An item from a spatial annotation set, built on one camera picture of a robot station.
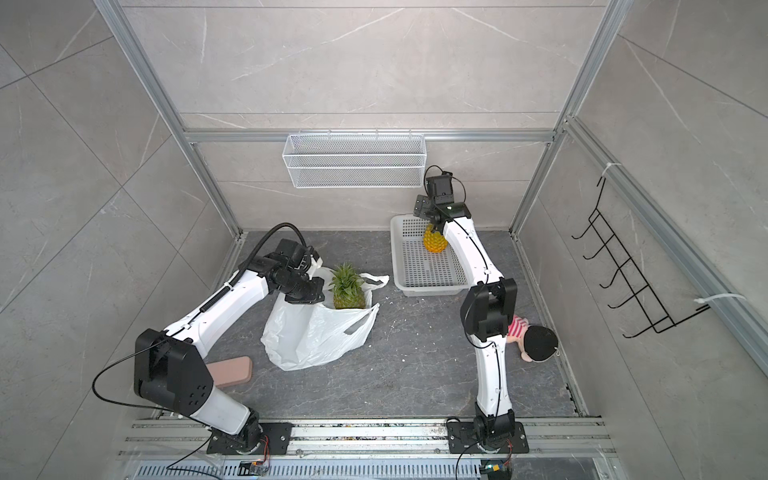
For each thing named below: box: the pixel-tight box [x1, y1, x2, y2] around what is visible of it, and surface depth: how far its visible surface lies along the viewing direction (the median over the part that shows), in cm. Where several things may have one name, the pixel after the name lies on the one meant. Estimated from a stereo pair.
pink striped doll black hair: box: [507, 314, 560, 363], surface depth 85 cm
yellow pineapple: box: [423, 223, 449, 253], surface depth 109 cm
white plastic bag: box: [261, 268, 390, 371], surface depth 84 cm
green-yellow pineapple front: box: [328, 262, 366, 309], surface depth 85 cm
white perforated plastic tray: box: [390, 215, 472, 297], surface depth 112 cm
